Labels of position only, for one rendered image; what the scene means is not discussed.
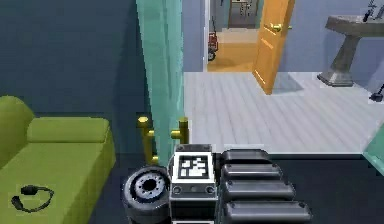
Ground orange room door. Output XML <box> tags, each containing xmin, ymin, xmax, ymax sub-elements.
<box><xmin>251</xmin><ymin>0</ymin><xmax>296</xmax><ymax>96</ymax></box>

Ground black cable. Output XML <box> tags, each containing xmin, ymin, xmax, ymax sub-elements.
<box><xmin>10</xmin><ymin>184</ymin><xmax>55</xmax><ymax>214</ymax></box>

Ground grey pedestal sink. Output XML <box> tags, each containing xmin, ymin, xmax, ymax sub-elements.
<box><xmin>316</xmin><ymin>14</ymin><xmax>384</xmax><ymax>88</ymax></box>

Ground black toilet plunger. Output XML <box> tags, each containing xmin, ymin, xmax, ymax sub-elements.
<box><xmin>368</xmin><ymin>83</ymin><xmax>384</xmax><ymax>103</ymax></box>

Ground black sink faucet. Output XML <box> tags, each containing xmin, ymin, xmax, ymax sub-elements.
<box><xmin>362</xmin><ymin>0</ymin><xmax>384</xmax><ymax>23</ymax></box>

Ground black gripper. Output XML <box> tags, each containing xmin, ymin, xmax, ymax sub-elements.
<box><xmin>121</xmin><ymin>165</ymin><xmax>173</xmax><ymax>224</ymax></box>

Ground red and black cart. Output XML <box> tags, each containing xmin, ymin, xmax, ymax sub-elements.
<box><xmin>207</xmin><ymin>16</ymin><xmax>219</xmax><ymax>62</ymax></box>

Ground teal room door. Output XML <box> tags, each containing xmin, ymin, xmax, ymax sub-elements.
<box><xmin>134</xmin><ymin>0</ymin><xmax>185</xmax><ymax>167</ymax></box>

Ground gold round door knob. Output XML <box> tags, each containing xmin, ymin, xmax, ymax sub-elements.
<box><xmin>269</xmin><ymin>22</ymin><xmax>293</xmax><ymax>34</ymax></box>

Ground gold door handle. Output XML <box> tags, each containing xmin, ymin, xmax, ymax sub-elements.
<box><xmin>170</xmin><ymin>116</ymin><xmax>190</xmax><ymax>146</ymax></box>
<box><xmin>136</xmin><ymin>116</ymin><xmax>160</xmax><ymax>166</ymax></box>

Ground green sofa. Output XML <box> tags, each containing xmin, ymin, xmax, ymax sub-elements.
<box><xmin>0</xmin><ymin>95</ymin><xmax>117</xmax><ymax>224</ymax></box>

